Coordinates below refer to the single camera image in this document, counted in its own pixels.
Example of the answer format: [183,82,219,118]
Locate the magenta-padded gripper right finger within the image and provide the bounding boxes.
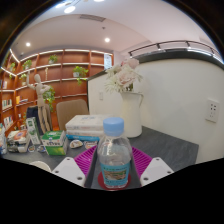
[130,146,174,188]

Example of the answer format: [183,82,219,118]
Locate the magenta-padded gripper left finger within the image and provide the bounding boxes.
[51,145,100,190]

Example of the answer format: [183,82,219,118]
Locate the clear blue-capped water bottle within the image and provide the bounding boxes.
[97,116,133,190]

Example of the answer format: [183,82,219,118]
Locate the painted oval stone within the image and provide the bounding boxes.
[83,140,99,150]
[69,139,84,149]

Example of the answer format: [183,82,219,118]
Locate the green-white box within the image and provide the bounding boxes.
[40,130,69,156]

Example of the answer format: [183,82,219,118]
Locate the white book stack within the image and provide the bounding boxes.
[64,114,111,143]

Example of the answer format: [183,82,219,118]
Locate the tall green-white carton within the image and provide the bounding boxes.
[25,116,42,146]

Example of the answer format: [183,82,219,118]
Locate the brown chair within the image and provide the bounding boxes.
[55,98,90,132]

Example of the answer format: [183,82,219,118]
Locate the dark book stack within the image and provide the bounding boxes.
[6,129,32,154]

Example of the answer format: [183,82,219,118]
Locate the white vase with flowers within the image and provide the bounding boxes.
[104,58,145,139]

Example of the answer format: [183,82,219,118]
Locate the dark office chair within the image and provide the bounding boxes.
[25,104,54,134]

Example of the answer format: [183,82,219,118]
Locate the wooden artist mannequin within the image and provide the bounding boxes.
[26,73,53,134]

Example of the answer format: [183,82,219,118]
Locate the wooden bookshelf unit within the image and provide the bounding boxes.
[0,48,115,134]

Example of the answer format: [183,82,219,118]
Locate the ceiling air vent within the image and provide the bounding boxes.
[78,13,107,23]

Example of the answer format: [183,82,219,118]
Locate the multi-bulb ceiling lamp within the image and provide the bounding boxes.
[54,0,106,14]

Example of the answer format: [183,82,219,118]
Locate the white wall outlet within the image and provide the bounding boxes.
[205,98,221,124]

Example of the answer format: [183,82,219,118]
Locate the black track light rail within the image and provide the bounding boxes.
[128,39,223,64]

